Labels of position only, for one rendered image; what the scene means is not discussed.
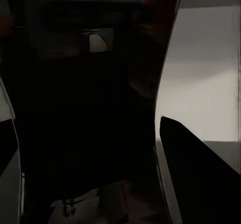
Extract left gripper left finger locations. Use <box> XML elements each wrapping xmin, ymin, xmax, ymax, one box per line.
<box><xmin>0</xmin><ymin>119</ymin><xmax>18</xmax><ymax>177</ymax></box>

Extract bottle of coffee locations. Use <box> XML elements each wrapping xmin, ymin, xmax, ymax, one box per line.
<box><xmin>0</xmin><ymin>0</ymin><xmax>182</xmax><ymax>224</ymax></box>

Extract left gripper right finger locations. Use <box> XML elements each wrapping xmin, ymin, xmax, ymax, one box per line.
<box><xmin>160</xmin><ymin>117</ymin><xmax>241</xmax><ymax>224</ymax></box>

